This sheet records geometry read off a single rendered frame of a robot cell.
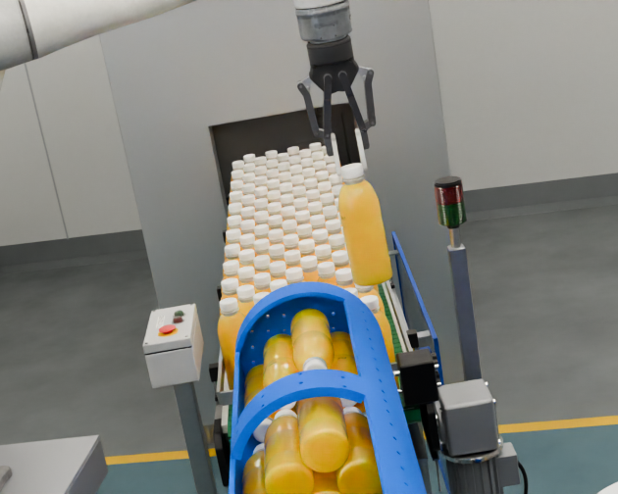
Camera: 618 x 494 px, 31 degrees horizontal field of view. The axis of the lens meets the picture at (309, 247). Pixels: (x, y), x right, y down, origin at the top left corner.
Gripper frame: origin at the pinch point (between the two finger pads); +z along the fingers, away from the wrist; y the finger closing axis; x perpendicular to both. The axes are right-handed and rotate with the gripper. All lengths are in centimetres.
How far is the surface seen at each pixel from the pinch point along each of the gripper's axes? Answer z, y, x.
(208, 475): 75, -43, 29
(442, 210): 31, 20, 48
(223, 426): 59, -35, 20
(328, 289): 26.0, -8.1, 3.8
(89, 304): 159, -140, 365
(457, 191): 27, 24, 48
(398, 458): 28, -2, -55
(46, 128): 79, -157, 451
